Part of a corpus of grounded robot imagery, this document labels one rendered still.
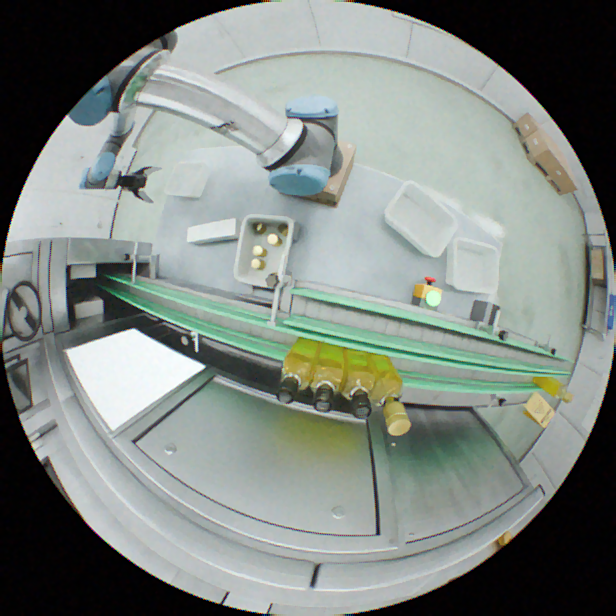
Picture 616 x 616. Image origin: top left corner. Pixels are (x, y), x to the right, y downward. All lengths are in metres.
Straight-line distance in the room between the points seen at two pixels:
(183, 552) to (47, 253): 0.94
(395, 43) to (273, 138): 3.34
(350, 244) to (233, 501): 0.68
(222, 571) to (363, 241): 0.81
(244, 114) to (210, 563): 0.58
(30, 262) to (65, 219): 2.80
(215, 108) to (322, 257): 0.50
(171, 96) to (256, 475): 0.55
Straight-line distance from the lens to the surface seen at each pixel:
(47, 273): 0.97
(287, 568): 0.31
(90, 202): 3.86
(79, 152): 4.01
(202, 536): 0.32
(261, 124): 0.33
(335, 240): 0.62
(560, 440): 6.13
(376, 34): 3.54
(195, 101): 0.32
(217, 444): 0.37
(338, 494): 0.34
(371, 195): 0.68
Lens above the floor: 1.35
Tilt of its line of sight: 77 degrees down
